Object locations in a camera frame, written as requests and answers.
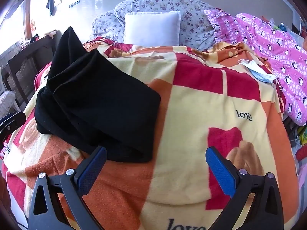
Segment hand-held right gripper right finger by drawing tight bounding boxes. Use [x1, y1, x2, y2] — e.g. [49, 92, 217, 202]
[205, 146, 285, 230]

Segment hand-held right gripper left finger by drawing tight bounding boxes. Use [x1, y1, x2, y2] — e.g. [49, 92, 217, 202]
[28, 146, 107, 230]

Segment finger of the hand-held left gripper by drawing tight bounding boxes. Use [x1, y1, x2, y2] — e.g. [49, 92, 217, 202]
[0, 111, 27, 146]

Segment black pants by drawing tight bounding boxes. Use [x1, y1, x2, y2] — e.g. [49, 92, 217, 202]
[34, 26, 162, 163]

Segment white ornate chair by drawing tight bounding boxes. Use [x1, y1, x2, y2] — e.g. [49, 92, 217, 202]
[0, 91, 16, 118]

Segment orange red yellow printed blanket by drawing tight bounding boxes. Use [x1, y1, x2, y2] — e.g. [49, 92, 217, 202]
[0, 36, 300, 230]

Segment dark wooden desk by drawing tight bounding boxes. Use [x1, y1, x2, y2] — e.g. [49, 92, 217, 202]
[1, 30, 61, 108]

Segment blue face mask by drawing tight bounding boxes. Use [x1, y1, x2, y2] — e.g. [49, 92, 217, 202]
[238, 59, 277, 84]

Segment dark hanging cloth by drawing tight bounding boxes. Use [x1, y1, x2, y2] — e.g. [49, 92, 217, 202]
[46, 0, 56, 17]

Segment pink penguin print blanket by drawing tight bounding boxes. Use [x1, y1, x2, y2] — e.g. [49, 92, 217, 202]
[204, 8, 307, 126]

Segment floral grey pillows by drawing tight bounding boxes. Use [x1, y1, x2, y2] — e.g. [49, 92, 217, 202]
[89, 0, 224, 52]

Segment white pillow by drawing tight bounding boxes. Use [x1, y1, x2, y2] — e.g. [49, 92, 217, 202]
[123, 11, 182, 46]

